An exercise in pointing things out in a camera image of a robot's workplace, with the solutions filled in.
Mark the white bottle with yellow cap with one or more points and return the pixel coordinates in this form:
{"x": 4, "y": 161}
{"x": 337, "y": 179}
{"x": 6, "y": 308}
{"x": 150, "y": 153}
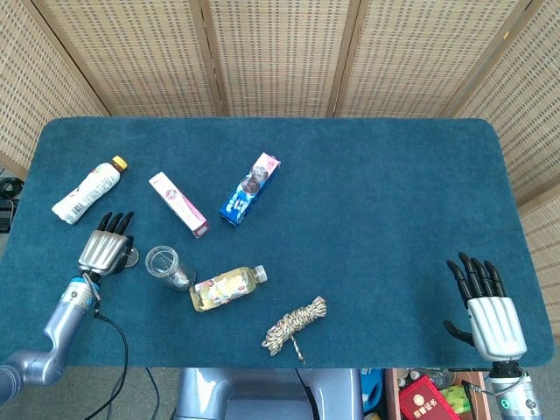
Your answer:
{"x": 87, "y": 192}

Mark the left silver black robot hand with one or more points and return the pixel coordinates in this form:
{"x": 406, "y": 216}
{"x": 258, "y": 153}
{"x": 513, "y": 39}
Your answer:
{"x": 102, "y": 251}

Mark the wooden storage box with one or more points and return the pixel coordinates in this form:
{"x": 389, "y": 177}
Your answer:
{"x": 391, "y": 394}

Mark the blue cookie box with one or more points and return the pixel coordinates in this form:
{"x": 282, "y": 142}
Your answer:
{"x": 249, "y": 190}

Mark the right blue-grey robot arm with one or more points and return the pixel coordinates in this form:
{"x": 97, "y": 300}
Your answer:
{"x": 514, "y": 396}

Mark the pink and white carton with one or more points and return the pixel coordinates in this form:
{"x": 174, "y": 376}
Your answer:
{"x": 179, "y": 205}

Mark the green snack packet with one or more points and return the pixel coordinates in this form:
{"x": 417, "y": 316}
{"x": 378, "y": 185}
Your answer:
{"x": 457, "y": 398}

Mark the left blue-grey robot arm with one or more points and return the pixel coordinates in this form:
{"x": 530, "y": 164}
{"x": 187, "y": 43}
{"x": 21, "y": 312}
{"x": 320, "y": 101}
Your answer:
{"x": 61, "y": 324}

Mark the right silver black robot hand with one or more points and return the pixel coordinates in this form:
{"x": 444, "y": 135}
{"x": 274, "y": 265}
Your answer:
{"x": 496, "y": 324}

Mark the bamboo folding screen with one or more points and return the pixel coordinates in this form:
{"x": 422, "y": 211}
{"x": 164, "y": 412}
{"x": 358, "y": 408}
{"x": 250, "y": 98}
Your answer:
{"x": 280, "y": 57}

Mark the blue plastic container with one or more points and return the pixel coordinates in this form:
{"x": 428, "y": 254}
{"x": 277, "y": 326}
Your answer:
{"x": 371, "y": 389}

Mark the clear plastic bottle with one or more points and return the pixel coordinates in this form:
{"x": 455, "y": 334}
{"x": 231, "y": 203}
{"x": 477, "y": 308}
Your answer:
{"x": 439, "y": 377}

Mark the red booklet with gold print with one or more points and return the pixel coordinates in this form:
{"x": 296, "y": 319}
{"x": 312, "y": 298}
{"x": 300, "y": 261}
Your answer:
{"x": 422, "y": 400}

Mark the blue table cloth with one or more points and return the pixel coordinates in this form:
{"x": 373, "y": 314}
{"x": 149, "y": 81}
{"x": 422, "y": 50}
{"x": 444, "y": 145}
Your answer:
{"x": 372, "y": 240}

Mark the clear glass jar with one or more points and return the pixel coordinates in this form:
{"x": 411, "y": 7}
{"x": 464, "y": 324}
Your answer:
{"x": 166, "y": 267}

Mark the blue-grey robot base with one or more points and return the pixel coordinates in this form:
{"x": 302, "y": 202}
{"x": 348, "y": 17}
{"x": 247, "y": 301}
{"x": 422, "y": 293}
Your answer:
{"x": 262, "y": 394}

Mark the yellow tea bottle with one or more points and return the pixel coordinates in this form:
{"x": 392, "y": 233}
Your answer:
{"x": 223, "y": 289}

